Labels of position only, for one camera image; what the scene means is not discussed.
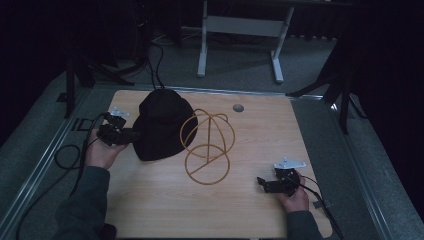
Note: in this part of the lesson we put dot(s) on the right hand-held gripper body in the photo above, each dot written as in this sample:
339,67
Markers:
287,180

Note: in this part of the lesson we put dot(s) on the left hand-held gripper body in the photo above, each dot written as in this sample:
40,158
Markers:
113,130

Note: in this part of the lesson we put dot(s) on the black bucket hat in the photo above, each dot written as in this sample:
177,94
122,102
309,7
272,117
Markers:
163,126

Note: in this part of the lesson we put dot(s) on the person's right hand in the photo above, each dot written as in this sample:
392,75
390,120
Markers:
296,200

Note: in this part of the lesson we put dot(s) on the person's left hand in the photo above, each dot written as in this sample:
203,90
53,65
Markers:
100,153

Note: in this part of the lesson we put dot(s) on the black metal stand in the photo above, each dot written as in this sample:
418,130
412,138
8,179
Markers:
70,90
343,96

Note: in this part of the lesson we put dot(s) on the grey table grommet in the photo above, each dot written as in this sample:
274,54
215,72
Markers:
238,108

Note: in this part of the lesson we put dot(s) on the metal floor rail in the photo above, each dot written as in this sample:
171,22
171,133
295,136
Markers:
363,173
36,170

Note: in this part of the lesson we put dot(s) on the white desk frame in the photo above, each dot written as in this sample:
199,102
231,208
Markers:
243,26

